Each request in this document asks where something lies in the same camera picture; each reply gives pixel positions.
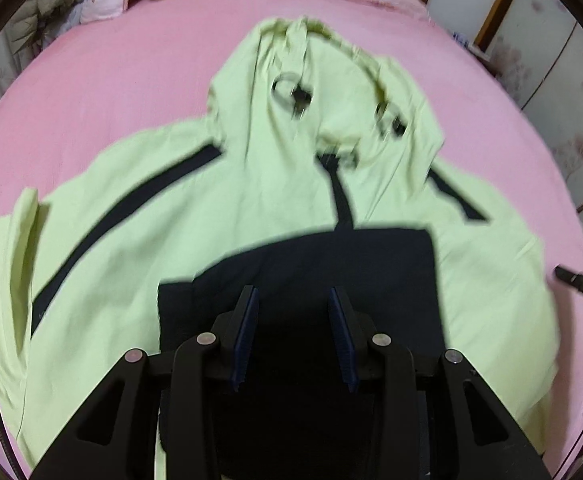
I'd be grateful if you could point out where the light green navy hoodie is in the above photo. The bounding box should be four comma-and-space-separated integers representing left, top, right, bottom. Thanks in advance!
0, 16, 562, 480

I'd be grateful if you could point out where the floral wardrobe door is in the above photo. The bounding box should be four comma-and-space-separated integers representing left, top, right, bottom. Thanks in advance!
474, 0, 583, 213

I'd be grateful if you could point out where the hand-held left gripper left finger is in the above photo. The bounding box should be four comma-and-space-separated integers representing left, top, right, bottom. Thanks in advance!
30, 285, 260, 480

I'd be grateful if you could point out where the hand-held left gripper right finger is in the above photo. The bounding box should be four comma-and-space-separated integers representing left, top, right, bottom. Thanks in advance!
328, 286, 555, 480

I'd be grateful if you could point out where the pink bed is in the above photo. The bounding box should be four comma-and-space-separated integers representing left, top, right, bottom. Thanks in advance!
0, 0, 583, 480

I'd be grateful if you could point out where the grey padded jacket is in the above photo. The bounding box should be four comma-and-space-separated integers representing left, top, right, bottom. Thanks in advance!
8, 0, 90, 56

